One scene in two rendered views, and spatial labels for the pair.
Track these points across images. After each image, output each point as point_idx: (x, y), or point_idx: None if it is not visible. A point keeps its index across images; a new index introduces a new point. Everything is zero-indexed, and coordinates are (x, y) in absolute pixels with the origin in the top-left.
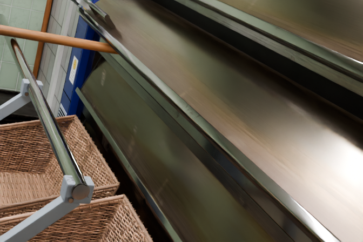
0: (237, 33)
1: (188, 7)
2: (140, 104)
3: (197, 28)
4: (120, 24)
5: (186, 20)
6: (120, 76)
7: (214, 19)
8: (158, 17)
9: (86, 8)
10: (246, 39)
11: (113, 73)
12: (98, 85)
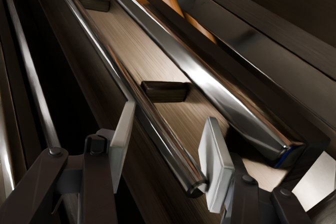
0: (41, 12)
1: (15, 9)
2: None
3: (42, 7)
4: (101, 17)
5: (49, 23)
6: (259, 1)
7: None
8: (67, 34)
9: (210, 124)
10: (39, 5)
11: (303, 14)
12: None
